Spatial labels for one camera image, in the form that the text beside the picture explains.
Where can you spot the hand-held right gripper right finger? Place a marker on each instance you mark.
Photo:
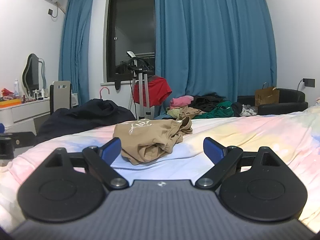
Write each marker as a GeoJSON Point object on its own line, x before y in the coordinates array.
{"type": "Point", "coordinates": [212, 150]}

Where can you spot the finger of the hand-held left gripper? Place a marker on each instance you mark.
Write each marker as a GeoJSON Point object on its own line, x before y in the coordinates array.
{"type": "Point", "coordinates": [25, 139]}

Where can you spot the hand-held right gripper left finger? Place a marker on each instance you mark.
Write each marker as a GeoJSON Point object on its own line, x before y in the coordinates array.
{"type": "Point", "coordinates": [112, 148]}

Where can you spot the tan t-shirt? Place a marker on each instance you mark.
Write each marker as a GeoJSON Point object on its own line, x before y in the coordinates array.
{"type": "Point", "coordinates": [145, 140]}

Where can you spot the pink clothes hanger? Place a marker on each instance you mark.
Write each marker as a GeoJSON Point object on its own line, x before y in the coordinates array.
{"type": "Point", "coordinates": [101, 93]}

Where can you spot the white dresser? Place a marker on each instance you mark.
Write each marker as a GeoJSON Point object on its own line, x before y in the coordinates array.
{"type": "Point", "coordinates": [25, 113]}

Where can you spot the orange box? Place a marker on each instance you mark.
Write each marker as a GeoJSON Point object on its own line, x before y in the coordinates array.
{"type": "Point", "coordinates": [11, 103]}

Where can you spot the pastel tie-dye bed sheet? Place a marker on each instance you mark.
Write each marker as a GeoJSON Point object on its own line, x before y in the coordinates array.
{"type": "Point", "coordinates": [250, 135]}

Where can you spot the green garment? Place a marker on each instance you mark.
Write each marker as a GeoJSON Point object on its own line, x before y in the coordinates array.
{"type": "Point", "coordinates": [220, 110]}

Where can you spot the dark navy blanket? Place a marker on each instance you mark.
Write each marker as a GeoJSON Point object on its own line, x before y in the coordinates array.
{"type": "Point", "coordinates": [82, 117]}

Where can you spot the tan garment in pile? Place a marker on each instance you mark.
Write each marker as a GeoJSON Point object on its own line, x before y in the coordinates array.
{"type": "Point", "coordinates": [190, 111]}

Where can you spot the black garment pile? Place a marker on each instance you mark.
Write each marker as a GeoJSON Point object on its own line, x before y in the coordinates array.
{"type": "Point", "coordinates": [205, 102]}

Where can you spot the white spray bottle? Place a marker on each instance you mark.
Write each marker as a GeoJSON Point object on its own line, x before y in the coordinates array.
{"type": "Point", "coordinates": [16, 87]}

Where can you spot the white crumpled cloth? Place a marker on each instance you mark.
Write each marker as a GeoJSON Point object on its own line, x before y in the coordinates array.
{"type": "Point", "coordinates": [248, 111]}

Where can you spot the grey backed chair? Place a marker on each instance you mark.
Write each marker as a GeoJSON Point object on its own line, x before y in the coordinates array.
{"type": "Point", "coordinates": [61, 97]}

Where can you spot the yellow-green garment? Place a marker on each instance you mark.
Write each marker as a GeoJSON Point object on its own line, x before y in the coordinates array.
{"type": "Point", "coordinates": [172, 111]}

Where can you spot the pink garment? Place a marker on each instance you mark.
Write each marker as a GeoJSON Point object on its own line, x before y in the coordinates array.
{"type": "Point", "coordinates": [181, 101]}

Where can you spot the wavy framed mirror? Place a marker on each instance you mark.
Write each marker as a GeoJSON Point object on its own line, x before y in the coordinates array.
{"type": "Point", "coordinates": [32, 76]}

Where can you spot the silver tripod stand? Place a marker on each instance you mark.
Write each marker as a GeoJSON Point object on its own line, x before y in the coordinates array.
{"type": "Point", "coordinates": [142, 90]}

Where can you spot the red cloth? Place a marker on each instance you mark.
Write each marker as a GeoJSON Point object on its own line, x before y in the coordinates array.
{"type": "Point", "coordinates": [157, 90]}

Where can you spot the black armchair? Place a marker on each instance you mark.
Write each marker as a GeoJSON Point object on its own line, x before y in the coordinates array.
{"type": "Point", "coordinates": [287, 100]}

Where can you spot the wide blue curtain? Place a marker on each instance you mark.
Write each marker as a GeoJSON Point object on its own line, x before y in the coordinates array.
{"type": "Point", "coordinates": [212, 42]}

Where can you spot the narrow blue curtain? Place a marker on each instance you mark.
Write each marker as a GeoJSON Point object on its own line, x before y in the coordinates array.
{"type": "Point", "coordinates": [75, 42]}

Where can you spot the dark framed window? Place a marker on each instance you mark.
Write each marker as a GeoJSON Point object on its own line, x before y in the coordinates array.
{"type": "Point", "coordinates": [132, 30]}

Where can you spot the black wall socket with charger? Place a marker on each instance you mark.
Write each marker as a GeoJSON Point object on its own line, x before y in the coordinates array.
{"type": "Point", "coordinates": [309, 82]}

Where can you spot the small dark wall socket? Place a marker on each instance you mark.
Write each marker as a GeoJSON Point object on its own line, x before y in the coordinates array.
{"type": "Point", "coordinates": [50, 12]}

